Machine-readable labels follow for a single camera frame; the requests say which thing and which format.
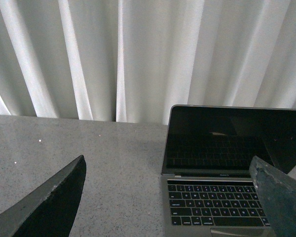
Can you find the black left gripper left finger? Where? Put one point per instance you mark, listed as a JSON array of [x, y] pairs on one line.
[[50, 209]]

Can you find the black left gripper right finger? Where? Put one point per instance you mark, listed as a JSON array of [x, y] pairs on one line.
[[277, 194]]

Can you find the grey laptop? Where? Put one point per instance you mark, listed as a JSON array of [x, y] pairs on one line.
[[206, 185]]

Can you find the white curtain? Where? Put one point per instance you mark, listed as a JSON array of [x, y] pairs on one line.
[[132, 60]]

